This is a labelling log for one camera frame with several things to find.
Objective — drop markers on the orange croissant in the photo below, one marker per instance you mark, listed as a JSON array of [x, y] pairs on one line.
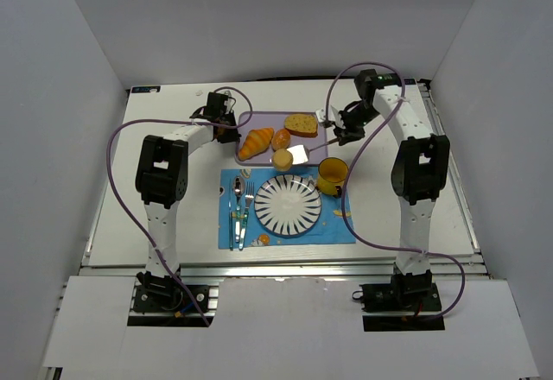
[[256, 142]]

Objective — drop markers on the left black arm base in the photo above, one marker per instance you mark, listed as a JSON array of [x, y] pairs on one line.
[[162, 302]]

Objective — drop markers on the left blue table label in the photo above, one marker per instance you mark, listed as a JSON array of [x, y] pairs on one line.
[[145, 89]]

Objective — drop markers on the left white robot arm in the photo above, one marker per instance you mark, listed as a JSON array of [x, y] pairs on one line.
[[162, 175]]

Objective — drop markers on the metal fork teal handle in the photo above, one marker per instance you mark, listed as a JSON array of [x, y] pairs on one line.
[[249, 197]]

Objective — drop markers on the lilac plastic tray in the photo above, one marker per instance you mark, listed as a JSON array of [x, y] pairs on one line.
[[275, 120]]

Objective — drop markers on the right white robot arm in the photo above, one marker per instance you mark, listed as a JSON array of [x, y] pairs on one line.
[[418, 175]]

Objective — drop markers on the metal spatula with wooden handle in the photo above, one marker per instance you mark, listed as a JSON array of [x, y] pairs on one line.
[[300, 153]]

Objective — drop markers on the metal spoon teal handle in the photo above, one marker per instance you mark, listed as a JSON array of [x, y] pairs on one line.
[[238, 189]]

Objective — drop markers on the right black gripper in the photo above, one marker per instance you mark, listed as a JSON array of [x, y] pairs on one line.
[[349, 132]]

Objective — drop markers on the round pale bun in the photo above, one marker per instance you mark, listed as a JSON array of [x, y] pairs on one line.
[[282, 160]]

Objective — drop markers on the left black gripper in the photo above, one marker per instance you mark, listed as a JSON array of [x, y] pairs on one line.
[[228, 134]]

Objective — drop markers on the yellow enamel mug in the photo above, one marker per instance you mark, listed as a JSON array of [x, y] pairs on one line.
[[332, 173]]

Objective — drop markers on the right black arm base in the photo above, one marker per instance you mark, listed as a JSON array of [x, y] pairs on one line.
[[388, 310]]

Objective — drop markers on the toast bread slice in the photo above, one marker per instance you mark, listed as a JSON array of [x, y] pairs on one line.
[[303, 125]]

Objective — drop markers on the metal knife teal handle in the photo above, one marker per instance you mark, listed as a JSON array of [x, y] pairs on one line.
[[230, 218]]

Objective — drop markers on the blue printed placemat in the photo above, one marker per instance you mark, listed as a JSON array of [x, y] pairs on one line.
[[331, 227]]

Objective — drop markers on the white plate with blue stripes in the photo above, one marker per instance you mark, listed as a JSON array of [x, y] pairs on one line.
[[287, 205]]

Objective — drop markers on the small oval bread roll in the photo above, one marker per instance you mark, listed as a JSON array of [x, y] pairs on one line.
[[281, 139]]

